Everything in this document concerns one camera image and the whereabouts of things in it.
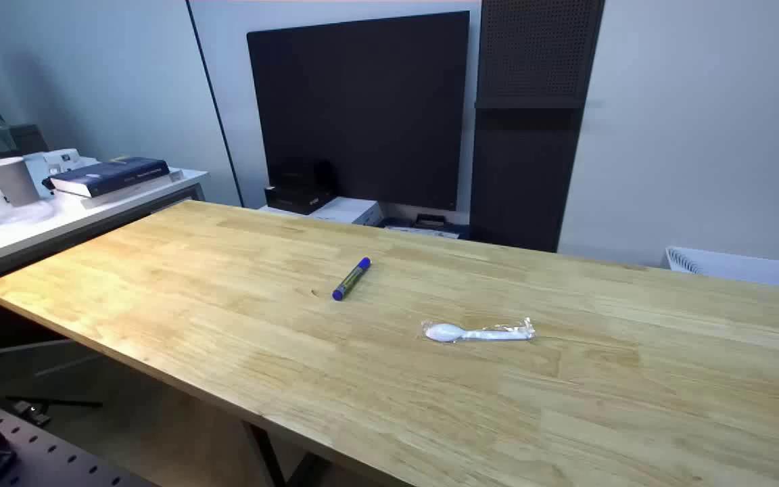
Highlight black box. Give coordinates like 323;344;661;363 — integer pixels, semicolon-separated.
262;180;338;217

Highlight tall dark panel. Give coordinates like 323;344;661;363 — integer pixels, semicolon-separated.
468;0;610;253

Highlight black perforated breadboard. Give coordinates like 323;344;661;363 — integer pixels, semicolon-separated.
0;398;155;487

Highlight large black monitor screen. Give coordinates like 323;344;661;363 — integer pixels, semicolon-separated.
246;8;473;213

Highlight black table leg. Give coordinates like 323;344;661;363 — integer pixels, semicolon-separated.
245;420;335;487

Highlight black wall cable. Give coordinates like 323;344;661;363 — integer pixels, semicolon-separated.
181;0;246;209

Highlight white disposable plastic spoon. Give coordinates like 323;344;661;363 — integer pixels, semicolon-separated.
423;313;538;345

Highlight dark blue book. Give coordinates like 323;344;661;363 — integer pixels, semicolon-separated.
47;155;176;202

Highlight white side table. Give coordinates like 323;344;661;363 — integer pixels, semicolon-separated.
0;164;211;293

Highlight grey paper cup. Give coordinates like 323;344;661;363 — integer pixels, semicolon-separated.
0;155;43;209

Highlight white cardboard package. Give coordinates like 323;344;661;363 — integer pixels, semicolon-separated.
23;145;104;198

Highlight blue marker pen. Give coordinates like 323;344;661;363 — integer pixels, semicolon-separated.
331;253;376;302

